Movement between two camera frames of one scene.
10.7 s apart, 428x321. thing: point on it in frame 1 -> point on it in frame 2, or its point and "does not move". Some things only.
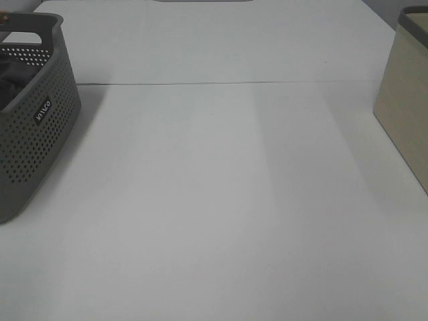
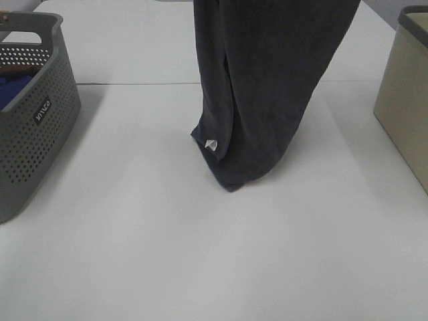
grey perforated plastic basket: (35, 125) does not move
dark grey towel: (14, 74) -> (260, 61)
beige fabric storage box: (402, 105) does not move
